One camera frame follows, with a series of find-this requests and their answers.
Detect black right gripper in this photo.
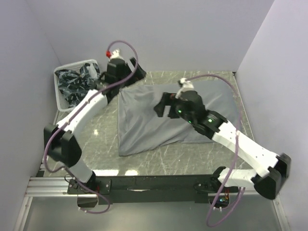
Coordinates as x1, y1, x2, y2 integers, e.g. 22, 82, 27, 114
154, 92, 195, 125

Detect grey pillowcase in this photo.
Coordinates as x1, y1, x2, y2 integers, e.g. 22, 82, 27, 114
118, 80, 239, 156

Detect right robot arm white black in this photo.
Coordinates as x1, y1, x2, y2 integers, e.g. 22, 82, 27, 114
154, 90, 291, 200

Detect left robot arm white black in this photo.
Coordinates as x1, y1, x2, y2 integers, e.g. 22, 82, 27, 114
43, 57, 146, 193

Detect dark patterned cloth in basket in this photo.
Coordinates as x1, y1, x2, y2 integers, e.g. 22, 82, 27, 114
55, 63, 100, 108

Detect white plastic basket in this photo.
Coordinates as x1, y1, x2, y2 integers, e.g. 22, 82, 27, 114
53, 59, 98, 112

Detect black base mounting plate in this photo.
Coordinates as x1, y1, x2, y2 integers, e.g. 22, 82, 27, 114
67, 173, 241, 205

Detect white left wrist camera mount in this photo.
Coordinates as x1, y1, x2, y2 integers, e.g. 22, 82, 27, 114
105, 48, 124, 62

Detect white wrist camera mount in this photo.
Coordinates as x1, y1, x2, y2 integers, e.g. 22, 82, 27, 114
175, 77, 194, 99
105, 48, 124, 62

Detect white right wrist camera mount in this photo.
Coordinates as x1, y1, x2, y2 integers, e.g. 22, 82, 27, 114
175, 77, 194, 99

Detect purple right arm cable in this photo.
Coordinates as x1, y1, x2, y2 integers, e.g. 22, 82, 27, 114
187, 74, 246, 227

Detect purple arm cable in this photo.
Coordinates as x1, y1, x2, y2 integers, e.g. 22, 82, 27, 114
187, 74, 246, 227
43, 40, 139, 215

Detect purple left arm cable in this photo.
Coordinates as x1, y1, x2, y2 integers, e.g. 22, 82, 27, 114
43, 40, 139, 215

